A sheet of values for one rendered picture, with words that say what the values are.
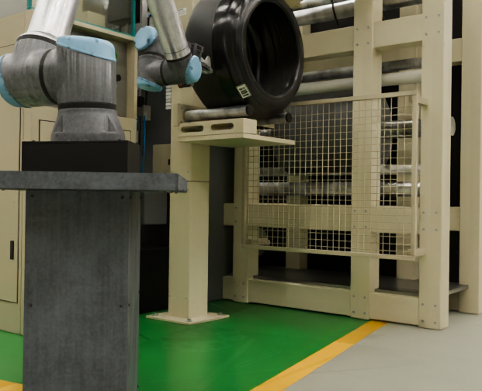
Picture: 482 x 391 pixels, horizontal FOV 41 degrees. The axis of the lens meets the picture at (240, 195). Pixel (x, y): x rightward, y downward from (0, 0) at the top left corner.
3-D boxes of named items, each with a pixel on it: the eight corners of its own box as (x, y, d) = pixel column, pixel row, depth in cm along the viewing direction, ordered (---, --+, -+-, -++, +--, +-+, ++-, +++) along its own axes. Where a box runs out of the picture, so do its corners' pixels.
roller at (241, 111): (182, 111, 274) (189, 110, 277) (183, 121, 275) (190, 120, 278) (246, 104, 252) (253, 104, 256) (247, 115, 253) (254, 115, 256)
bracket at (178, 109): (172, 126, 273) (172, 103, 273) (230, 134, 304) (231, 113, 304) (178, 126, 271) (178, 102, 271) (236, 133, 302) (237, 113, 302)
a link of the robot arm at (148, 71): (158, 84, 217) (161, 49, 219) (130, 86, 222) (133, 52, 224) (172, 92, 226) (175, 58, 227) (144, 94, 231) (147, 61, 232)
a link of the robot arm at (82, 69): (92, 100, 157) (91, 28, 156) (39, 105, 164) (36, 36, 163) (129, 105, 170) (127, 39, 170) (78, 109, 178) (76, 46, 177)
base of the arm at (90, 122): (121, 140, 158) (120, 100, 158) (43, 141, 157) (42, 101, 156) (128, 144, 177) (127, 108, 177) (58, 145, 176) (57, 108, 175)
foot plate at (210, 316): (145, 317, 288) (145, 313, 288) (186, 309, 309) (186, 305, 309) (189, 325, 271) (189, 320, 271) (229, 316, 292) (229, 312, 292)
